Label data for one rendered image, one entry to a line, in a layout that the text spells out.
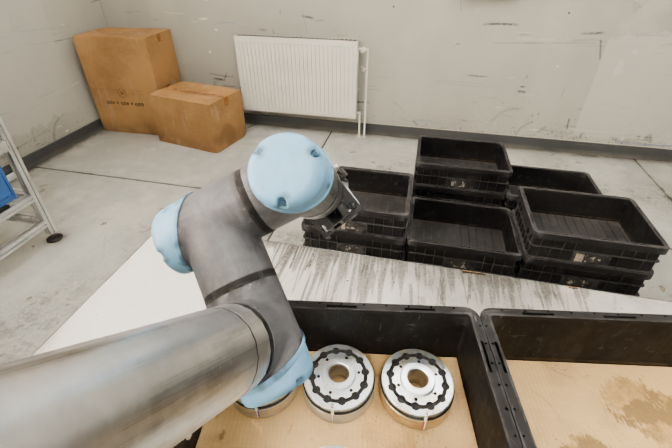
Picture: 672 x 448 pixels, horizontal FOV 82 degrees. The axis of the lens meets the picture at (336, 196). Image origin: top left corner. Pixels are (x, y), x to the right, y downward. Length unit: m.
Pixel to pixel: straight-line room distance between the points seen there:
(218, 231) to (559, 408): 0.53
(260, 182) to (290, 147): 0.04
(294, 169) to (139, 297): 0.72
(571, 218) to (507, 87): 1.73
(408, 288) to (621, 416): 0.44
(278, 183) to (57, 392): 0.22
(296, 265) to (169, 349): 0.75
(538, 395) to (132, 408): 0.57
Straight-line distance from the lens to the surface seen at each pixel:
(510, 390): 0.56
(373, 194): 1.65
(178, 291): 1.00
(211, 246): 0.39
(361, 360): 0.62
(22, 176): 2.47
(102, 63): 3.72
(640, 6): 3.38
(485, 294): 0.98
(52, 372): 0.22
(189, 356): 0.27
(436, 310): 0.60
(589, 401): 0.72
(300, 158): 0.35
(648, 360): 0.80
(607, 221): 1.81
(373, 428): 0.61
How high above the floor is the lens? 1.38
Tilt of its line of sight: 33 degrees down
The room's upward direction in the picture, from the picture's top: straight up
